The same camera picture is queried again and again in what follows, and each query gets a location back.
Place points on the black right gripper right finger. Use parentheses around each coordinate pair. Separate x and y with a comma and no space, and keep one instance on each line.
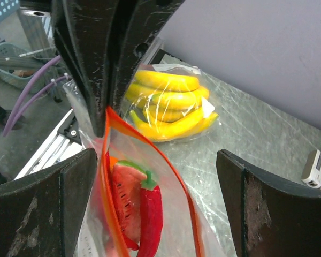
(268,215)

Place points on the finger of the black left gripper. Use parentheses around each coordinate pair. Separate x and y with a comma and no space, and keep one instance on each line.
(81,30)
(135,26)

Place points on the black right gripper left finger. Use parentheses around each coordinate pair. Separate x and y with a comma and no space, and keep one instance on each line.
(41,213)

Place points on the clear zip bag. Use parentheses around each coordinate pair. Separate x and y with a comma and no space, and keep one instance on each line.
(185,230)
(171,104)

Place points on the yellow banana bunch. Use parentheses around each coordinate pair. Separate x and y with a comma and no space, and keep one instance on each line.
(171,104)

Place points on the watermelon slice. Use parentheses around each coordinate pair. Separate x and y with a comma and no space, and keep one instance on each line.
(126,184)

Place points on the red chili pepper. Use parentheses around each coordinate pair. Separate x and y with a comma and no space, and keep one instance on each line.
(151,214)

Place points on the orange fruit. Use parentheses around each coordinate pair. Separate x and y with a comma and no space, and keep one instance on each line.
(112,162)

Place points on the grey perforated basket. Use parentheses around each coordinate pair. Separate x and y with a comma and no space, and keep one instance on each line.
(17,65)

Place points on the blue perforated basket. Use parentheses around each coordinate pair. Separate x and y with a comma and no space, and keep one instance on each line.
(8,7)

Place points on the small white bracket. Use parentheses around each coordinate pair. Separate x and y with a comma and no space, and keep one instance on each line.
(311,174)

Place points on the aluminium rail frame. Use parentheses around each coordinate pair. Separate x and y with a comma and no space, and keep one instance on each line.
(62,143)

